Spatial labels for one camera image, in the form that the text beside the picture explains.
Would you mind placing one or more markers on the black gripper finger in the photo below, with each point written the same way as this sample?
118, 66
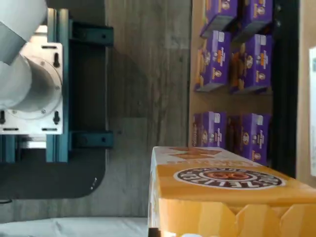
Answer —
154, 233

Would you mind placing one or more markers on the yellow white pretzel crackers box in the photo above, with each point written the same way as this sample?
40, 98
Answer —
222, 217

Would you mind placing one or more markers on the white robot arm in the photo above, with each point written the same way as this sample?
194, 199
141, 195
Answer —
17, 81

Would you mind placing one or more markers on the purple snack box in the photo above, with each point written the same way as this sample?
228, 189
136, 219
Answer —
256, 14
254, 138
212, 130
214, 61
254, 61
219, 14

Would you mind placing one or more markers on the black metal shelf rack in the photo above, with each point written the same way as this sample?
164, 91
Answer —
284, 111

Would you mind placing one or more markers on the black base platform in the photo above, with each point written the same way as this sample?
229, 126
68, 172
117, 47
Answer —
86, 86

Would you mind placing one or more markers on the teal aluminium extrusion stand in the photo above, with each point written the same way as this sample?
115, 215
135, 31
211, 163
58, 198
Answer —
65, 74

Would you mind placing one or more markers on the silver mounting plate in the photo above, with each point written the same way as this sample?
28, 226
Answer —
53, 49

